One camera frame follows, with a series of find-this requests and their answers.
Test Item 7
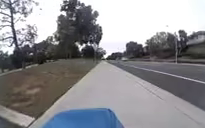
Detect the grey concrete sidewalk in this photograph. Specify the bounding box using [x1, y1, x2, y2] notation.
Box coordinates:
[27, 60, 191, 128]

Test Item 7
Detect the large leafy tree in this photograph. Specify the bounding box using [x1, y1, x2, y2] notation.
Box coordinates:
[54, 0, 104, 62]

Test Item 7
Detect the robot's own part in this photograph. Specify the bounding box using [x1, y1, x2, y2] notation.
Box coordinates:
[41, 107, 126, 128]

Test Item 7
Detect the row of trees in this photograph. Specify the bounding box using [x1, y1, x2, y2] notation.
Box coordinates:
[107, 29, 191, 61]

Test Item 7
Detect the dry grass verge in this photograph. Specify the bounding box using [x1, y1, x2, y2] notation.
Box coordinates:
[0, 59, 102, 120]

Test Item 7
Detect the pale pole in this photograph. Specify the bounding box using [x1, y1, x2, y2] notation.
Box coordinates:
[174, 33, 180, 64]

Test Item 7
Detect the grey concrete kerb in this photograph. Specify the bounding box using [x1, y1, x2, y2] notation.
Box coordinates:
[105, 61, 205, 128]

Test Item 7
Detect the grey asphalt road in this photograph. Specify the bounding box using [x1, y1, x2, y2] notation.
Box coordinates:
[107, 59, 205, 117]

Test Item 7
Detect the pale side path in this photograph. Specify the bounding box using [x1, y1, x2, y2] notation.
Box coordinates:
[0, 62, 42, 81]

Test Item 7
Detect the bare branched tree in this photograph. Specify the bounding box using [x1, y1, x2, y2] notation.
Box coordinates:
[0, 0, 40, 70]

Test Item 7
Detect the green planted slope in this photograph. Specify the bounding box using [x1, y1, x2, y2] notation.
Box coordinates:
[180, 41, 205, 62]

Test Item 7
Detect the building on slope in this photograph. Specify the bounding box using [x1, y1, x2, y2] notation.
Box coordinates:
[186, 30, 205, 46]

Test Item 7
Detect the concrete kerb strip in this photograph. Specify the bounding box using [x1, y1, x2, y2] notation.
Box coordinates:
[0, 99, 36, 128]

